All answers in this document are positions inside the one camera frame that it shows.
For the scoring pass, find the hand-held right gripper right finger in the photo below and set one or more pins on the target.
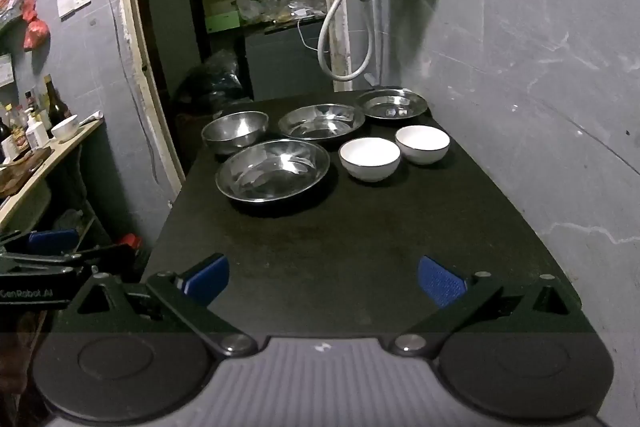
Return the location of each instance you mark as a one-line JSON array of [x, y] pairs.
[[440, 281]]

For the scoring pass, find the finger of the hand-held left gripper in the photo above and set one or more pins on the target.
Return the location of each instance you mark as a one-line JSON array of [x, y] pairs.
[[50, 238], [107, 253]]

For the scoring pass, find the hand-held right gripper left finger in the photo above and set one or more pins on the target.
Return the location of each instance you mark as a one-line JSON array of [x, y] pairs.
[[210, 278]]

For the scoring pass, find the white rimmed ceramic bowl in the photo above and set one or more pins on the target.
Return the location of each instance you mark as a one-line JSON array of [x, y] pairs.
[[370, 159], [422, 144]]

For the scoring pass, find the small steel plate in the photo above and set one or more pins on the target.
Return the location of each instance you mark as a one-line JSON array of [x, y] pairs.
[[395, 104]]

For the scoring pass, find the red-capped dark bottle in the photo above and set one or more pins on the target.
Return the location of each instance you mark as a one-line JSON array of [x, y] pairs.
[[131, 241]]

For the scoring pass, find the wooden cutting board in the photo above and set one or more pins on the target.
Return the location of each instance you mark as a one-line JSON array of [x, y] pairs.
[[22, 162]]

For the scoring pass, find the wooden side shelf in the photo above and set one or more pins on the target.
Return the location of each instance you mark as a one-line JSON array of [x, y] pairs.
[[55, 152]]

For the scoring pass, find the white plastic bottle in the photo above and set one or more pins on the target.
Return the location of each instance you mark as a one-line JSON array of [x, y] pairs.
[[35, 132]]

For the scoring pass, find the brown sauce bottle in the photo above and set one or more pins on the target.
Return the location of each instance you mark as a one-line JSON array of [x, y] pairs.
[[7, 134]]

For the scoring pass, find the plain white bowl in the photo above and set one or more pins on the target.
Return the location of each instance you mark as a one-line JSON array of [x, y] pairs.
[[65, 127]]

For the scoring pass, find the white spoon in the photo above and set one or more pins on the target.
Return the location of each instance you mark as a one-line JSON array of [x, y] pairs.
[[92, 118]]

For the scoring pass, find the dark glass bottle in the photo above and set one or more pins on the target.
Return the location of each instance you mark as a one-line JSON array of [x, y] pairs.
[[55, 104]]

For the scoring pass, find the black garbage bag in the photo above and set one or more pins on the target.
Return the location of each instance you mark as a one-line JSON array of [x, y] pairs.
[[210, 82]]

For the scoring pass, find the red plastic bag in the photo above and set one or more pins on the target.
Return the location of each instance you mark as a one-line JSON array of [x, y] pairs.
[[28, 9], [36, 33]]

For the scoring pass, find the dark cabinet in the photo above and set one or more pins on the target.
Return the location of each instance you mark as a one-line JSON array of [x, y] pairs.
[[285, 57]]

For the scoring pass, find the green box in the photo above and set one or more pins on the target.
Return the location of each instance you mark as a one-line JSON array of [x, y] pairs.
[[222, 22]]

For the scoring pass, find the white door frame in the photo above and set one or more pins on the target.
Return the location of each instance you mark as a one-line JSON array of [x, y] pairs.
[[135, 57]]

